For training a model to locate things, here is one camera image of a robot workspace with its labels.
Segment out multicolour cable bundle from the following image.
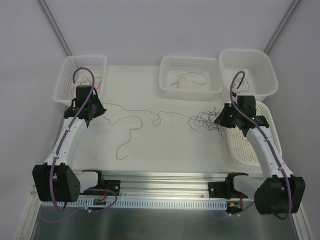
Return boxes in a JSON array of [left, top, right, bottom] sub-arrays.
[[187, 106, 227, 140]]

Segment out orange cable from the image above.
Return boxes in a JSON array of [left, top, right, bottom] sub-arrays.
[[231, 132, 261, 161]]

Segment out red white-banded cable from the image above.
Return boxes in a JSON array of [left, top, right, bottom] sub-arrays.
[[169, 71, 209, 89]]

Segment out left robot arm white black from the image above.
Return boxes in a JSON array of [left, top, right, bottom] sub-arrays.
[[32, 85, 106, 202]]

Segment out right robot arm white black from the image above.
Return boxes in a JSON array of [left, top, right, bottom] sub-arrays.
[[214, 95, 306, 220]]

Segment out white round-hole basket right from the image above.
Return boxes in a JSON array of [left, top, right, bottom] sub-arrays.
[[225, 101, 282, 166]]

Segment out white perforated basket left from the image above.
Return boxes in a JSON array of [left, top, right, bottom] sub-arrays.
[[52, 54, 108, 106]]

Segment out white perforated basket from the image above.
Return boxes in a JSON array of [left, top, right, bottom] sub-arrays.
[[158, 55, 223, 102], [52, 54, 108, 106]]

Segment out white solid plastic tub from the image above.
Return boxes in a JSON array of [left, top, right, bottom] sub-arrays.
[[218, 48, 279, 103]]

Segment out white perforated basket middle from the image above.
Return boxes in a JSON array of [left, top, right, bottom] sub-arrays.
[[158, 55, 223, 102]]

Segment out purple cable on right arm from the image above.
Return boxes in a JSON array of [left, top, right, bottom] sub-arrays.
[[214, 71, 293, 221]]

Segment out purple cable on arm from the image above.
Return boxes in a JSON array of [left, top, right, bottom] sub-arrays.
[[48, 67, 118, 214], [214, 71, 293, 221]]

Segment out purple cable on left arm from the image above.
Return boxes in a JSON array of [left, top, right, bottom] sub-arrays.
[[48, 67, 118, 214]]

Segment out white slotted cable duct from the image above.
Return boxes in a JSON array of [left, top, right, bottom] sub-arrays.
[[41, 197, 228, 210]]

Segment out aluminium mounting rail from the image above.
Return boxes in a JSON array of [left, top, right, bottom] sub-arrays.
[[32, 170, 300, 201]]

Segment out left aluminium frame post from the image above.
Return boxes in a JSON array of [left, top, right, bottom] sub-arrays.
[[37, 0, 72, 57]]

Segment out aluminium frame post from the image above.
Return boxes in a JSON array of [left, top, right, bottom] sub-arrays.
[[263, 0, 302, 55], [37, 0, 72, 57]]

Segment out right aluminium frame post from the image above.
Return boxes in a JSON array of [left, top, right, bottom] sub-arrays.
[[263, 0, 302, 55]]

